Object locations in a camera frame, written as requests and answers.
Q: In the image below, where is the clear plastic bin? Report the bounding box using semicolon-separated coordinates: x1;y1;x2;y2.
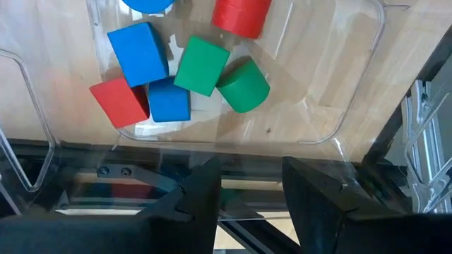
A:
0;0;452;217

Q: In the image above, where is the small red block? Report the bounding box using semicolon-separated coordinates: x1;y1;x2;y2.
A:
89;76;151;129

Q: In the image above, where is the black metal table frame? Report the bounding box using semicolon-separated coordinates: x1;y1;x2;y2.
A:
0;24;452;254

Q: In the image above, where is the small blue block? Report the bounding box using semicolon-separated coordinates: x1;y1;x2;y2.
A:
147;76;192;123
107;21;170;88

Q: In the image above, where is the red half-cylinder block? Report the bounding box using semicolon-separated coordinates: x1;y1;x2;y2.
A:
210;0;273;40

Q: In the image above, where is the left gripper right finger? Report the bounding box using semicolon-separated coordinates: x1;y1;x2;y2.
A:
281;156;403;254

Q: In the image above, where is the green half-cylinder block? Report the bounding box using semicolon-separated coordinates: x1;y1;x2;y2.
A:
215;56;271;114

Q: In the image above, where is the small green block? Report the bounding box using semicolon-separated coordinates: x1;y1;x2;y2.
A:
173;35;231;98

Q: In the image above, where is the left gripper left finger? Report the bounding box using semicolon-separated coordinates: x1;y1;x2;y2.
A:
141;157;222;254

